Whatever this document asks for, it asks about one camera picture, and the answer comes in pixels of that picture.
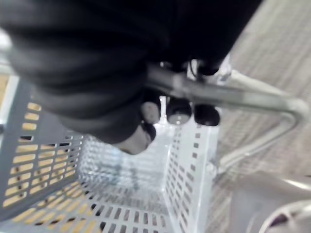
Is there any right robot hand black cloth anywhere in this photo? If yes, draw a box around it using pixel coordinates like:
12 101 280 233
0 0 264 155

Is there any grey perforated plastic basket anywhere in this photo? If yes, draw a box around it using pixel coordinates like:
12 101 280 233
0 77 219 233

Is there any grey basket handle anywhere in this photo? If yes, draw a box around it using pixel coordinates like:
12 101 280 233
145 62 311 175

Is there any silver robot leg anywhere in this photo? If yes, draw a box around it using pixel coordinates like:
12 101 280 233
213 169 311 233

